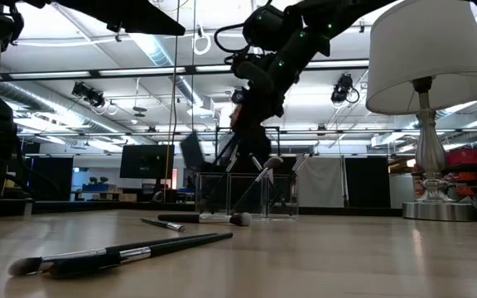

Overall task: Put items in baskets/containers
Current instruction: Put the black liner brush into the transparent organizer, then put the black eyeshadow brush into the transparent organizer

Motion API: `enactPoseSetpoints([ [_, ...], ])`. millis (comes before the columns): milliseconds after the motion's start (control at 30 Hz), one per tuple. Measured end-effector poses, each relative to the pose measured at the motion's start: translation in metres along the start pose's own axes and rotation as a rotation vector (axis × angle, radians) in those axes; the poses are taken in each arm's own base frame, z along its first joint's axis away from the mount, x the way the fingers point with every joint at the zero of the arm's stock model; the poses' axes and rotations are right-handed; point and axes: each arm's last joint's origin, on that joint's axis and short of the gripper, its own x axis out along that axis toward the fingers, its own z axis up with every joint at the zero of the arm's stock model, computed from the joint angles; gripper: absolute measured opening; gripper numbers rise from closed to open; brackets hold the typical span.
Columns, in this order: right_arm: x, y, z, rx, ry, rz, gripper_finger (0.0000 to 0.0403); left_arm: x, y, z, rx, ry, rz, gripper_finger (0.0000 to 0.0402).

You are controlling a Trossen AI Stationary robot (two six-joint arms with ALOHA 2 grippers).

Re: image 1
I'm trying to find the white hanging cloth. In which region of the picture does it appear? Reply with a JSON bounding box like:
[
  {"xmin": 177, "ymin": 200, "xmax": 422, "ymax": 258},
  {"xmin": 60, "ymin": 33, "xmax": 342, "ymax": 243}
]
[{"xmin": 296, "ymin": 154, "xmax": 346, "ymax": 209}]

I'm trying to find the short black makeup brush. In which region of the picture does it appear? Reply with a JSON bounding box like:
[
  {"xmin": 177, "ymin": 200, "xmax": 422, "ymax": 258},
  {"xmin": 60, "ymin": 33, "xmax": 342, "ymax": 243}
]
[{"xmin": 248, "ymin": 152, "xmax": 293, "ymax": 214}]

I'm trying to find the black aluminium table frame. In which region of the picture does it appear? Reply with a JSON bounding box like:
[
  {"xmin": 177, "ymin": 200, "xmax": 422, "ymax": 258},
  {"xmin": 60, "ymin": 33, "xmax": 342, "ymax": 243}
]
[{"xmin": 31, "ymin": 200, "xmax": 403, "ymax": 217}]

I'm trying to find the clear acrylic organizer container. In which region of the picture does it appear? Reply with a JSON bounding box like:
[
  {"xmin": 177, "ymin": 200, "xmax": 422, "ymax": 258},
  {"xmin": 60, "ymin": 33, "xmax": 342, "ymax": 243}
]
[{"xmin": 195, "ymin": 172, "xmax": 300, "ymax": 220}]

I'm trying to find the thin black hanging cable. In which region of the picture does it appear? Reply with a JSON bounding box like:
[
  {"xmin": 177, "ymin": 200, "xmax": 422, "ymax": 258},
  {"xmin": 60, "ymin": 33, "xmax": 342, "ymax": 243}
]
[{"xmin": 190, "ymin": 0, "xmax": 197, "ymax": 199}]

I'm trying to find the black ceiling camera pair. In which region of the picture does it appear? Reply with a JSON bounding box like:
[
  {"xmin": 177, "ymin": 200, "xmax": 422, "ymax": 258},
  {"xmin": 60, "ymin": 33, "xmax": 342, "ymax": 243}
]
[{"xmin": 70, "ymin": 80, "xmax": 108, "ymax": 109}]

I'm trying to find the black partition panel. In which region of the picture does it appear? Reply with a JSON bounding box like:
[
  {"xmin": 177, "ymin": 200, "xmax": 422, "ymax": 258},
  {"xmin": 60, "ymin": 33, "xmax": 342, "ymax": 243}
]
[
  {"xmin": 344, "ymin": 156, "xmax": 392, "ymax": 209},
  {"xmin": 31, "ymin": 156, "xmax": 75, "ymax": 202}
]

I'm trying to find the black metal frame rig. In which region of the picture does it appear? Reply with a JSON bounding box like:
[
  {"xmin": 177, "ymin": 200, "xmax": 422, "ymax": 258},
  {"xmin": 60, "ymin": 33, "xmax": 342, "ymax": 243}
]
[{"xmin": 214, "ymin": 125, "xmax": 282, "ymax": 208}]

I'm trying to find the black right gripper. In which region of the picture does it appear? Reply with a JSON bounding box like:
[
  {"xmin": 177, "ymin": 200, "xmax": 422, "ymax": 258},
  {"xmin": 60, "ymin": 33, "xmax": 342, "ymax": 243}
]
[{"xmin": 232, "ymin": 3, "xmax": 333, "ymax": 166}]

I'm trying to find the black ceiling camera with cable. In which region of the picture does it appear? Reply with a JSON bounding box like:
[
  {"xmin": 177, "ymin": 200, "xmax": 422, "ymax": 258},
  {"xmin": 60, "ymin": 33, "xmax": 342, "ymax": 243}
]
[{"xmin": 330, "ymin": 73, "xmax": 361, "ymax": 105}]

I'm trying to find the thin silver-ferrule makeup brush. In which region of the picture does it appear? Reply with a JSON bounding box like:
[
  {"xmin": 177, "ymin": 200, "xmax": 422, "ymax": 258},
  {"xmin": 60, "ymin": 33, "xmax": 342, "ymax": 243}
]
[
  {"xmin": 140, "ymin": 217, "xmax": 187, "ymax": 233},
  {"xmin": 273, "ymin": 151, "xmax": 316, "ymax": 208}
]

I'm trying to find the black right camera cable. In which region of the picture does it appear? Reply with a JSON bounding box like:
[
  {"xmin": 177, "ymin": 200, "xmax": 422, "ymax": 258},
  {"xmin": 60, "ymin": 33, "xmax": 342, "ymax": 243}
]
[{"xmin": 213, "ymin": 21, "xmax": 250, "ymax": 67}]

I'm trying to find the slim grey-tipped makeup brush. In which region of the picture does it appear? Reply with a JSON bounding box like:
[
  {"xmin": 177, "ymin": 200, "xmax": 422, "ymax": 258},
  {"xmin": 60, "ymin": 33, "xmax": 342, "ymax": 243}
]
[{"xmin": 7, "ymin": 232, "xmax": 219, "ymax": 277}]

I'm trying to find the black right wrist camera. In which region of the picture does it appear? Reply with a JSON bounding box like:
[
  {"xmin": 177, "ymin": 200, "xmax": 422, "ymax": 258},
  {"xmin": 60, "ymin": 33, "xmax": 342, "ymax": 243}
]
[{"xmin": 241, "ymin": 2, "xmax": 288, "ymax": 54}]

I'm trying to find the silver ceiling air duct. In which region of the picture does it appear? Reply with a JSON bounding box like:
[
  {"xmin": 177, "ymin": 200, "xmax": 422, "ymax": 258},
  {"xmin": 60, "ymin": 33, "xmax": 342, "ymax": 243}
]
[{"xmin": 130, "ymin": 32, "xmax": 214, "ymax": 117}]

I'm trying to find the black ceiling light bar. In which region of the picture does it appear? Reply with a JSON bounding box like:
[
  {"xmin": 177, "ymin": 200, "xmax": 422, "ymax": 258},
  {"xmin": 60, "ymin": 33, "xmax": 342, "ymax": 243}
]
[{"xmin": 0, "ymin": 59, "xmax": 370, "ymax": 82}]

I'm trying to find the yellow hanging cable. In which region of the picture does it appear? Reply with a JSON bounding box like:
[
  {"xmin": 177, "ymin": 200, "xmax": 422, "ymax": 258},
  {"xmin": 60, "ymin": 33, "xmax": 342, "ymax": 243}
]
[{"xmin": 162, "ymin": 0, "xmax": 181, "ymax": 204}]

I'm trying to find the white-shade silver table lamp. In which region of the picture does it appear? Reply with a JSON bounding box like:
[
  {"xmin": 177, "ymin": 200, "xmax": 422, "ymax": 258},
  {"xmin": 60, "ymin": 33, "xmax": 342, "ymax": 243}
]
[{"xmin": 364, "ymin": 0, "xmax": 477, "ymax": 222}]

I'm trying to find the red storage bin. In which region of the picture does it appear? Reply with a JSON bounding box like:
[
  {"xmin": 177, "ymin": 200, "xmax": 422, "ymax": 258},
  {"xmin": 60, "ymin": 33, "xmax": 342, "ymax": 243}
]
[{"xmin": 446, "ymin": 147, "xmax": 477, "ymax": 167}]

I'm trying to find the white box on rig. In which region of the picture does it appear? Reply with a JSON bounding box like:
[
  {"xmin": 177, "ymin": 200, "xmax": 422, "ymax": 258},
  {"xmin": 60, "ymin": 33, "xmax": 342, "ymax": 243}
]
[{"xmin": 218, "ymin": 134, "xmax": 239, "ymax": 158}]

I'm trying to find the white looped hanging cable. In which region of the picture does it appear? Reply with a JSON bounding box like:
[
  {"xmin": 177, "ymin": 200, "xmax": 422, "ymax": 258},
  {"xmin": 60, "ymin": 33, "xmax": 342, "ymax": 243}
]
[{"xmin": 192, "ymin": 25, "xmax": 213, "ymax": 56}]

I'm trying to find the black monitor on stand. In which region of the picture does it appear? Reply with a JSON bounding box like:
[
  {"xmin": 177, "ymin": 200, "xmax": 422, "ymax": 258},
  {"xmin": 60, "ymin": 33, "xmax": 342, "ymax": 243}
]
[{"xmin": 118, "ymin": 143, "xmax": 176, "ymax": 180}]

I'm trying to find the black angled-tip makeup brush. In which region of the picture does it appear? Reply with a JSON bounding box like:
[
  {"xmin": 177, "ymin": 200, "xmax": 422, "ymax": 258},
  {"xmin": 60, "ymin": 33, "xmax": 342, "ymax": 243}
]
[{"xmin": 49, "ymin": 231, "xmax": 234, "ymax": 279}]

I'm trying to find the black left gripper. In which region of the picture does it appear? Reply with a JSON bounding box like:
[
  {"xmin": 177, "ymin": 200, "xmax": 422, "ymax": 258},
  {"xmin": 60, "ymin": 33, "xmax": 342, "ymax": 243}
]
[{"xmin": 4, "ymin": 0, "xmax": 187, "ymax": 36}]

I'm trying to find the fluffy grey powder brush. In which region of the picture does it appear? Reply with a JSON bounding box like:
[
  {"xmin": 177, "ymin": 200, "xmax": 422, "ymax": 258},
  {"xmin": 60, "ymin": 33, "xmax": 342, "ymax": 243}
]
[{"xmin": 157, "ymin": 211, "xmax": 253, "ymax": 228}]

